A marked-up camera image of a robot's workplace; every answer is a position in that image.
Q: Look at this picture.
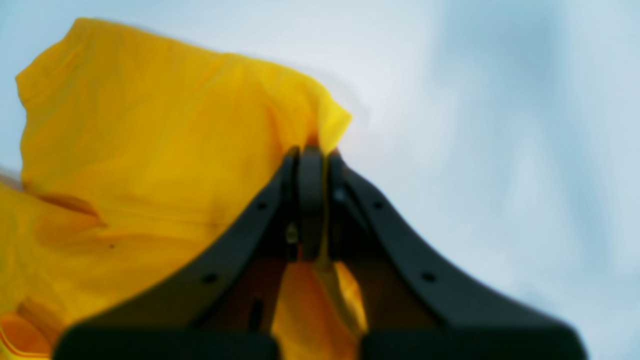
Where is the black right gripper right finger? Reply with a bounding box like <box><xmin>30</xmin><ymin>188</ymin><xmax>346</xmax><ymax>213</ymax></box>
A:
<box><xmin>327</xmin><ymin>153</ymin><xmax>587</xmax><ymax>360</ymax></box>

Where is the orange t-shirt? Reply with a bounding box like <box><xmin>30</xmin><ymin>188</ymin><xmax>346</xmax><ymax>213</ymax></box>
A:
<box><xmin>1</xmin><ymin>18</ymin><xmax>352</xmax><ymax>360</ymax></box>

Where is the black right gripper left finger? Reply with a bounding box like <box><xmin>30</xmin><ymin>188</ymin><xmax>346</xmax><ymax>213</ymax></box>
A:
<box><xmin>53</xmin><ymin>146</ymin><xmax>324</xmax><ymax>360</ymax></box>

